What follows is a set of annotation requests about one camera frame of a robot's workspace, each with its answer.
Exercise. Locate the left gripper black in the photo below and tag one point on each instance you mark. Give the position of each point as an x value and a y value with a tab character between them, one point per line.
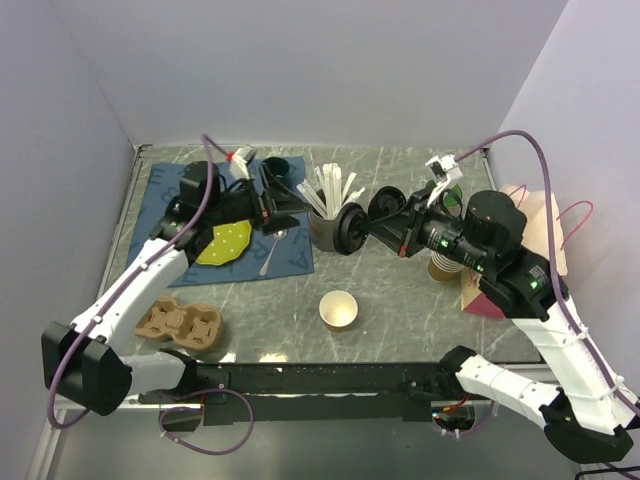
275	200

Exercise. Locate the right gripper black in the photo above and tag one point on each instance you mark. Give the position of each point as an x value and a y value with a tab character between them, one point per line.
399	232

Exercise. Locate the black plastic cup lid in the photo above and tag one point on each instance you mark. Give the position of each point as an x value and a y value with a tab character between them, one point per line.
351	229

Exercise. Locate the brown paper coffee cup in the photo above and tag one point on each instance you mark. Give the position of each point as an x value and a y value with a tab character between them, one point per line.
338	310

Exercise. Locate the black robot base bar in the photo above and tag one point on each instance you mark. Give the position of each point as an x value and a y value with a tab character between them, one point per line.
303	391

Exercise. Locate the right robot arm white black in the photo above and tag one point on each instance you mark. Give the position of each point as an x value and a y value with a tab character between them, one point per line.
587	415

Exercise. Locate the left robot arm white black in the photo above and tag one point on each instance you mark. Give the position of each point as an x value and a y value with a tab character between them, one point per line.
83	361

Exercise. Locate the silver spoon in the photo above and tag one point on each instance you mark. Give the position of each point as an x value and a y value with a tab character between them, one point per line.
277	237

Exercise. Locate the stack of black lids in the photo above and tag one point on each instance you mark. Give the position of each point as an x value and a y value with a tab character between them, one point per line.
387	201

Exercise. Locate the blue alphabet placemat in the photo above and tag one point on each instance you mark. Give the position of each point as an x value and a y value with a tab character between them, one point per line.
293	255

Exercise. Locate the dark teal mug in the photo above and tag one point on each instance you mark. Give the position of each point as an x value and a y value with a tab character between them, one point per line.
278	166

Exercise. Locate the yellow dotted plate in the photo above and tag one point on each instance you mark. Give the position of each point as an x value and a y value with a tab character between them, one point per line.
229	243

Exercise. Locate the stack of paper cups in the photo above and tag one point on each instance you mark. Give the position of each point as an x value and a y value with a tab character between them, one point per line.
441	269

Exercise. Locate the green inside ceramic mug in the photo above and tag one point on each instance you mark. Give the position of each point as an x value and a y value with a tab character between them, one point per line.
448	199

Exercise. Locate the brown cardboard cup carrier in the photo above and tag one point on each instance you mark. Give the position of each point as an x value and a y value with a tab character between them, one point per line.
196	327

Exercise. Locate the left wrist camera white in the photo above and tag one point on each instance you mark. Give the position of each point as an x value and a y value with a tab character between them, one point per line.
239	162

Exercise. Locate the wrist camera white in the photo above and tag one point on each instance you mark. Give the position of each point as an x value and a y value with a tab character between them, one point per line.
239	162
445	171

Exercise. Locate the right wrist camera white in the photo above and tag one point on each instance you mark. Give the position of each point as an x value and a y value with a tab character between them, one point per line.
445	171

